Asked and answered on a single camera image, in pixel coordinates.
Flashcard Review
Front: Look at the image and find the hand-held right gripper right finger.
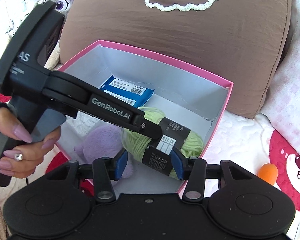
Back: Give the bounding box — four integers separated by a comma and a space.
170, 149, 254, 202

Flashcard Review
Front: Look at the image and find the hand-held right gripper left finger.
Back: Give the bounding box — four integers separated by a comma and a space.
46, 149, 129, 203

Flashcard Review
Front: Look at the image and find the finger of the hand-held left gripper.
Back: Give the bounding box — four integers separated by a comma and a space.
125, 112, 165, 147

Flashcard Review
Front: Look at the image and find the green yarn ball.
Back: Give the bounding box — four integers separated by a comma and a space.
122, 106, 204, 180

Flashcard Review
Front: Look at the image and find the purple plush toy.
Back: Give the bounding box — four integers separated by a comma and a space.
74, 124, 134, 180

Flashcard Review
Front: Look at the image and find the blue wet wipes pack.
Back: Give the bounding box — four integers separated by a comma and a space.
99, 75, 155, 109

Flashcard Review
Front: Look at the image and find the clear floss pick box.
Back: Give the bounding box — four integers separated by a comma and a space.
71, 111, 109, 130

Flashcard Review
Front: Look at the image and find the pink cardboard box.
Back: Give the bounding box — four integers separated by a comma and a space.
55, 39, 234, 200

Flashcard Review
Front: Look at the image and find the person's left hand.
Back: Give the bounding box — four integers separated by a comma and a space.
0, 109, 62, 174

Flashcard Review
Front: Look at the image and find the black wristband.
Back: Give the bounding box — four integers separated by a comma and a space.
0, 101, 17, 130

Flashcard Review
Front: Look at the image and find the grey rabbit plush toy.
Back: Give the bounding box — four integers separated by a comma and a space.
36, 0, 78, 70

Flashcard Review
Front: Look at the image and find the printed bear blanket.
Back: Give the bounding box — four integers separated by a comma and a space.
0, 90, 300, 240

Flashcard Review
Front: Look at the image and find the orange makeup sponge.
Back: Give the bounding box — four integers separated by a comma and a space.
257, 163, 278, 186

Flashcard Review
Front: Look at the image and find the brown pillow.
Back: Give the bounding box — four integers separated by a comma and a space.
58, 0, 294, 120

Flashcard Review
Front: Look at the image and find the pink patterned pillow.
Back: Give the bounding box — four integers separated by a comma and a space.
261, 0, 300, 160

